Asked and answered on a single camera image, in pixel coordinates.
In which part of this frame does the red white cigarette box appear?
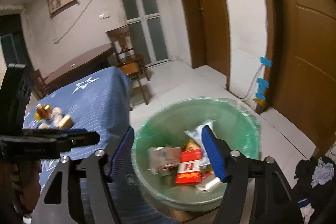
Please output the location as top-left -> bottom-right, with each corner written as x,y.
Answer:
175,149 -> 202,185

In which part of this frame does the white medicine box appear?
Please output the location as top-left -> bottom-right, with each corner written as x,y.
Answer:
147,147 -> 182,174

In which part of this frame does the green lined trash bin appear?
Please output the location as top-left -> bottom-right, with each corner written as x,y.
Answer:
131,98 -> 261,212

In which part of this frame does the left hand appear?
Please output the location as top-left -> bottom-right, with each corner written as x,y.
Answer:
1,160 -> 42,211

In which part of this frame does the gold small box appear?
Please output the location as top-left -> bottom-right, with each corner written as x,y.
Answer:
58,114 -> 74,130

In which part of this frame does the yellow crumpled wrapper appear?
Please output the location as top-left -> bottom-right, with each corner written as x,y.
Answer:
34,103 -> 53,121

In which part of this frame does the wooden chair left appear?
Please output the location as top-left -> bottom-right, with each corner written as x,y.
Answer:
30,69 -> 49,99

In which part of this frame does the wooden chair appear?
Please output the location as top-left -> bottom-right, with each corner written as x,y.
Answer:
106,25 -> 150,105
30,69 -> 49,99

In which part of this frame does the dark wooden dining table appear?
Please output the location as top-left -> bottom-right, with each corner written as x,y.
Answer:
45,44 -> 114,94

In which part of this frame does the wooden chair right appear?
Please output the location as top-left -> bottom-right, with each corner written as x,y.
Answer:
106,25 -> 150,105

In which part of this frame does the pile of dark clothes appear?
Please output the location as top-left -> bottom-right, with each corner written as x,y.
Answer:
293,156 -> 335,223

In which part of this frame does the dark window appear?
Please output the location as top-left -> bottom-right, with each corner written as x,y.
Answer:
1,14 -> 34,72

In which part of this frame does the white glass double door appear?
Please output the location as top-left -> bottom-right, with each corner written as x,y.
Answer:
122,0 -> 169,65

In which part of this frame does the white wall cable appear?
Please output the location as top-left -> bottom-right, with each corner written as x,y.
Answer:
53,0 -> 115,45

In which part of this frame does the wall light switch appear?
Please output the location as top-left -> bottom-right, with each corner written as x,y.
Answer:
99,13 -> 110,20

